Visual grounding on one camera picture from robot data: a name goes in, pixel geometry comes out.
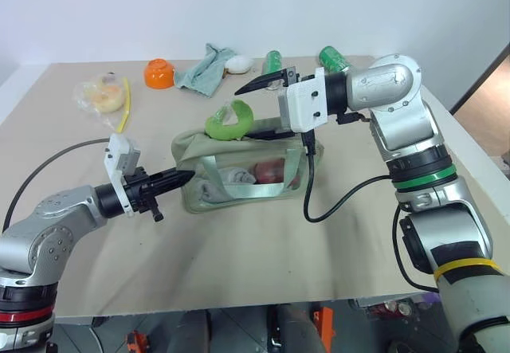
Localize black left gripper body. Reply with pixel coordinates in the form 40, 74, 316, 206
122, 165, 166, 224

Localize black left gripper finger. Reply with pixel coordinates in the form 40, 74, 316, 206
148, 178, 189, 197
147, 167, 196, 182

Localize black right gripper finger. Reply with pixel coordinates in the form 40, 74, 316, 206
234, 68, 288, 96
242, 116, 296, 140

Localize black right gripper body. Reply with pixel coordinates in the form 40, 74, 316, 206
280, 66, 316, 89

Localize green pouch with clear window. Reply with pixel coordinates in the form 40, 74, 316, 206
171, 116, 325, 214

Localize green plush keychain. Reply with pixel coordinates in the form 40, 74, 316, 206
203, 98, 256, 143

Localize white round plush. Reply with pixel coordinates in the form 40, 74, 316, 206
224, 54, 256, 76

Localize slim green can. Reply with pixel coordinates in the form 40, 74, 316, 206
262, 49, 285, 75

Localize red apple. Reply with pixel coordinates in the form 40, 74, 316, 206
253, 160, 295, 190

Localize wide green can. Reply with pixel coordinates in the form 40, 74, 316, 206
318, 45, 352, 75

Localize grey rolled sock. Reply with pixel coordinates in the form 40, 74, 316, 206
198, 166, 257, 203

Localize teal cloth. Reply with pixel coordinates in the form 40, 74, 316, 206
174, 42, 237, 99

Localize yellow strip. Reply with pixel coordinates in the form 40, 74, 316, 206
117, 76, 133, 133

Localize round pale bread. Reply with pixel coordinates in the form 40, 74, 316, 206
88, 83, 124, 114

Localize orange bowl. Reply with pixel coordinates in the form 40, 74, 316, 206
143, 58, 177, 90

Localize clear plastic bag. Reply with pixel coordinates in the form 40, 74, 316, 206
72, 71, 126, 131

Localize orange block with black part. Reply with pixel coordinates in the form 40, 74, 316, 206
312, 306, 335, 343
126, 330, 152, 353

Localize dark rounded shape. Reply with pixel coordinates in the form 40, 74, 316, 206
273, 304, 320, 353

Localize red and silver cans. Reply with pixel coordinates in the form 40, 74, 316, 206
369, 297, 416, 319

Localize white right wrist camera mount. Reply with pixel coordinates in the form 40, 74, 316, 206
277, 66, 332, 134

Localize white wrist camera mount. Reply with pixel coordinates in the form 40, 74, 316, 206
277, 66, 332, 134
104, 132, 142, 219

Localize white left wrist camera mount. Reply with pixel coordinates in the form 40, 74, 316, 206
104, 132, 142, 219

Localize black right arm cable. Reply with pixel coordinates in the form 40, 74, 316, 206
301, 110, 440, 294

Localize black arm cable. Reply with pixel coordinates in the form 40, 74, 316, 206
0, 137, 111, 235
301, 110, 440, 294

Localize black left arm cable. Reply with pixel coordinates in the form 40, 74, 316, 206
0, 137, 111, 235

